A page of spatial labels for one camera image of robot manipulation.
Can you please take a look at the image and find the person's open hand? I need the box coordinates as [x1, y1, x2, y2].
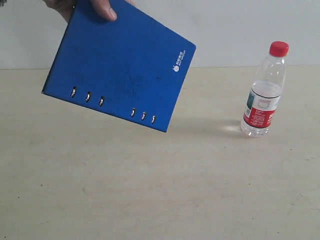
[44, 0, 137, 24]

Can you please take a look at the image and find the blue ring binder notebook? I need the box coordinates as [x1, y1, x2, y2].
[42, 0, 196, 132]

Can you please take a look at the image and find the clear plastic water bottle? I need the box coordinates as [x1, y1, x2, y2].
[240, 41, 289, 137]

